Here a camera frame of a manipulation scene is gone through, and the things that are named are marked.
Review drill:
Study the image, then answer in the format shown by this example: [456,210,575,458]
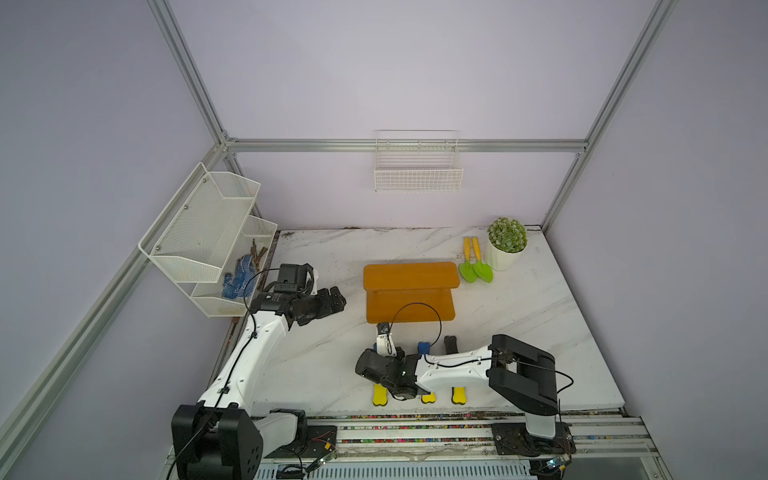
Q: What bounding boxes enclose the potted green plant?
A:
[487,217,528,271]

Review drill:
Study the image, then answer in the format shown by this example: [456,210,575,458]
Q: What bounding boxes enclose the brown sticks in rack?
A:
[250,239,268,271]

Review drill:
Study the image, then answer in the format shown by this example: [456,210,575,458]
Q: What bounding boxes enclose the green shovel right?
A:
[471,237,494,283]

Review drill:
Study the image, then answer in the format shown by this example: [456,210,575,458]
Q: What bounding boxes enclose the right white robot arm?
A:
[355,334,559,440]

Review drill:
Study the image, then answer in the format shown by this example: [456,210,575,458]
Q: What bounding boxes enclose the green shovel left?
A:
[458,237,478,283]

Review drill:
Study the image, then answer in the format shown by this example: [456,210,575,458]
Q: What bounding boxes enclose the white wire wall basket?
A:
[374,130,464,193]

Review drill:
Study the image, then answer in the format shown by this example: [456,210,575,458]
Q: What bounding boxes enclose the blue crumpled item in rack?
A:
[221,254,257,300]

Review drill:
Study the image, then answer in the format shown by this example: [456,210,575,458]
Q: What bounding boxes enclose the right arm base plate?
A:
[491,421,576,458]

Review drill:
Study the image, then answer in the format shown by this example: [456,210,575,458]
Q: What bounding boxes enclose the green shovel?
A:
[458,237,478,283]
[471,237,494,283]

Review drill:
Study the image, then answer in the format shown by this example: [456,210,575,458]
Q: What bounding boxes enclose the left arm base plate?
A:
[267,425,338,460]

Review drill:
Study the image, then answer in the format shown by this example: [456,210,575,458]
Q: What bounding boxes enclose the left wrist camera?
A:
[273,263,315,297]

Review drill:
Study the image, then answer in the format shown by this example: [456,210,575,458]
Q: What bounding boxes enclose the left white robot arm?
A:
[170,287,346,479]

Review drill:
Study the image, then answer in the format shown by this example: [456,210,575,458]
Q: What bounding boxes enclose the orange wooden two-tier shelf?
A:
[363,262,460,324]

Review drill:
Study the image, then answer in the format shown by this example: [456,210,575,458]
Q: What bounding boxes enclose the white mesh two-tier rack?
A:
[138,164,277,318]

